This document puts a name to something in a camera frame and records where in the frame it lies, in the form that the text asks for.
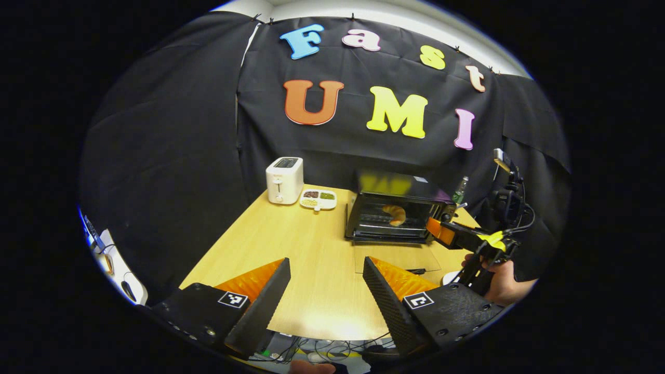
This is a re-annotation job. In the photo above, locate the clear plastic bottle green label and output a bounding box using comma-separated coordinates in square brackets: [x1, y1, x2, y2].
[450, 176, 470, 205]

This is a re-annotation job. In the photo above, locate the white divided snack dish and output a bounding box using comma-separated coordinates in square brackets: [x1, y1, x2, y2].
[299, 189, 338, 213]

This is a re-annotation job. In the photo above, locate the golden croissant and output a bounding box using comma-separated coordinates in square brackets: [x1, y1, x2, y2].
[382, 204, 407, 228]

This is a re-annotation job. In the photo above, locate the black electric oven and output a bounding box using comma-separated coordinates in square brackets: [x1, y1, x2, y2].
[345, 169, 459, 275]

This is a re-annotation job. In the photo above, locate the white toaster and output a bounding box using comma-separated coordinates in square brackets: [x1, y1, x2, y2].
[265, 157, 305, 205]

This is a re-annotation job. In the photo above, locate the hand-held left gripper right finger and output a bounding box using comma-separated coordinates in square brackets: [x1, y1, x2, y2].
[362, 256, 506, 358]

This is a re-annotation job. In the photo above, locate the black backdrop cloth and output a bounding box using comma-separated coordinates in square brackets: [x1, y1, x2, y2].
[78, 11, 572, 307]

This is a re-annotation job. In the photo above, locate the bundle of black cables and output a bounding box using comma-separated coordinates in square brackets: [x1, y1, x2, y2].
[266, 332, 396, 364]

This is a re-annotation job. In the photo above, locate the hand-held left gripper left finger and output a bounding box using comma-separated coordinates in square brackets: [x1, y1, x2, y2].
[150, 257, 291, 360]

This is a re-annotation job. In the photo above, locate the white side desk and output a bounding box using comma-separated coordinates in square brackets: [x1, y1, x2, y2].
[82, 214, 149, 306]

